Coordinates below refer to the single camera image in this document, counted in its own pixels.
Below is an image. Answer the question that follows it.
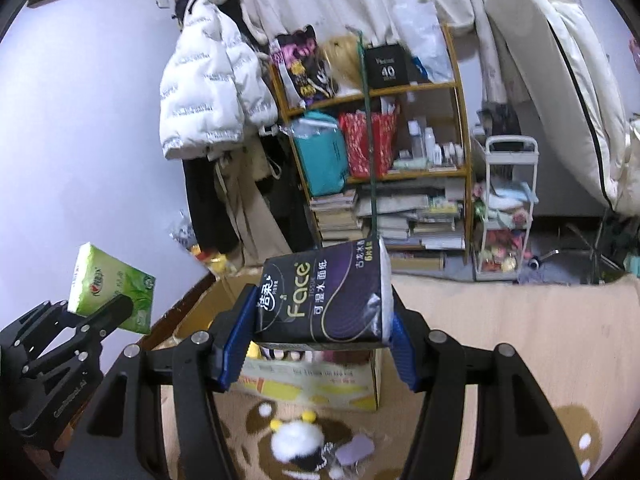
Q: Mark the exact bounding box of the black hanging garment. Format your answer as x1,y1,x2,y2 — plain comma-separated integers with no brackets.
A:
181,157,241,256

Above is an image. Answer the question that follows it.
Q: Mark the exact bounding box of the black tissue pack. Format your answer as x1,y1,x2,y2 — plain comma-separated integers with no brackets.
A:
252,236,393,350

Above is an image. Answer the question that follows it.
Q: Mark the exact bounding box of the blonde wig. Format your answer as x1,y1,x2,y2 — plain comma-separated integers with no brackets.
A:
320,35,363,88

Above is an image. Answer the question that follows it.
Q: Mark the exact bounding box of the teal paper bag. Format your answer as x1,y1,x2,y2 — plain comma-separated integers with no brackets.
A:
290,111,351,198

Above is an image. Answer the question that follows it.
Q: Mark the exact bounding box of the pile of magazines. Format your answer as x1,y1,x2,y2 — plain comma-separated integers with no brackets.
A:
355,185,468,253

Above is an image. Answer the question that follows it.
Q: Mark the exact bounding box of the wooden bed frame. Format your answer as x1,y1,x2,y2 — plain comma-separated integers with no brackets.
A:
139,272,216,350

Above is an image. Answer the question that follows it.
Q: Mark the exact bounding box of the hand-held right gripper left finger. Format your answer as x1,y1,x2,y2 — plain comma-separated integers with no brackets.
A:
57,282,261,480

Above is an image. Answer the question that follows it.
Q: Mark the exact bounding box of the cream padded office chair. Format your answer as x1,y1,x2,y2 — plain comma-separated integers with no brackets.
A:
487,0,640,281

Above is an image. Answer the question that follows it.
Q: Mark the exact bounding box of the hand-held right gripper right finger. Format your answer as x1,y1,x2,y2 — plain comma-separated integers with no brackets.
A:
387,285,591,480

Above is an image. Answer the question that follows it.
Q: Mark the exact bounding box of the black and pink printed bag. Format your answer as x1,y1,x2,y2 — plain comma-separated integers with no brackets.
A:
270,25,338,101

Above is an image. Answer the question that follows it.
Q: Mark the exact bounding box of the cardboard box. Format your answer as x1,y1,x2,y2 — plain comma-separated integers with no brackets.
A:
172,266,383,413

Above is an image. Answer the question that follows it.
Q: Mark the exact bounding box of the stack of old books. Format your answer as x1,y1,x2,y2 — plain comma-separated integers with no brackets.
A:
309,191,366,248

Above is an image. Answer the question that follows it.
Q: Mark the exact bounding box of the white and black plush toy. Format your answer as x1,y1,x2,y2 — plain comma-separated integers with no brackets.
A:
270,412,326,471

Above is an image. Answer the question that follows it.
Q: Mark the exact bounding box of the pile of snack bags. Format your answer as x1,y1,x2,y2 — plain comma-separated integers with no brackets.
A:
170,212,241,276

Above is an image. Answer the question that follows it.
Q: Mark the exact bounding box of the lilac soft pad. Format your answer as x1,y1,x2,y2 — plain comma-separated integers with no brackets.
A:
334,434,376,467

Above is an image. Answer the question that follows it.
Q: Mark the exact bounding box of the red gift bag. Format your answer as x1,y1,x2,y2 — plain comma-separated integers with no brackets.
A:
339,110,398,178

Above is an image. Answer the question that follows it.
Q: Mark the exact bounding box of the green thin pole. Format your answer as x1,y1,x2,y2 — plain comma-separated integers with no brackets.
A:
356,30,379,242

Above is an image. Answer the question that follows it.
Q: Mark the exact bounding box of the wooden shelf unit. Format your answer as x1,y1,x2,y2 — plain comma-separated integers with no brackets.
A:
267,22,473,266

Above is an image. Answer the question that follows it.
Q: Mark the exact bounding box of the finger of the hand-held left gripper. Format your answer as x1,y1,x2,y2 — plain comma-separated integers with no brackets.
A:
0,300,70,356
20,294,136,386

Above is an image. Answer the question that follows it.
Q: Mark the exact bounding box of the green tissue pack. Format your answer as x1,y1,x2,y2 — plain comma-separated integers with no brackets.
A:
66,242,157,335

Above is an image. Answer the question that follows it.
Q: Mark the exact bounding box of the white puffer jacket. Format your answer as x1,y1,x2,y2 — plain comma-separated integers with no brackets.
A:
159,0,278,161

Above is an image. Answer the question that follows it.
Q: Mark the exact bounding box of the beige printed blanket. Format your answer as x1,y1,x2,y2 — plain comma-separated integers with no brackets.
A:
165,275,640,480

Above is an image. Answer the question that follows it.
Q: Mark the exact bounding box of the black square box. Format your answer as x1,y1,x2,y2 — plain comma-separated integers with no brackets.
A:
362,44,415,88

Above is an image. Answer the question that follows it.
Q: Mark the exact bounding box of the group of skincare bottles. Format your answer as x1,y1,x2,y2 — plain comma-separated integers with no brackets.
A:
406,119,466,168

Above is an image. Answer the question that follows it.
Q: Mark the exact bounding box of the dark hanging coat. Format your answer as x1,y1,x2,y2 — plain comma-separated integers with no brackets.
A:
255,130,316,251

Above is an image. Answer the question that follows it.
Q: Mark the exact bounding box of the clear plastic bag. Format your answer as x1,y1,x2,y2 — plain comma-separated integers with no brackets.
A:
392,0,456,83

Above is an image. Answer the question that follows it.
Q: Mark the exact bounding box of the white trolley cart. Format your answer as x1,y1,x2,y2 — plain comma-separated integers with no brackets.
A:
472,135,540,282

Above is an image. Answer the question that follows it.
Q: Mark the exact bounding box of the beige coat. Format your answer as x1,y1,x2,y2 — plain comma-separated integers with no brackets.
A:
212,135,293,266

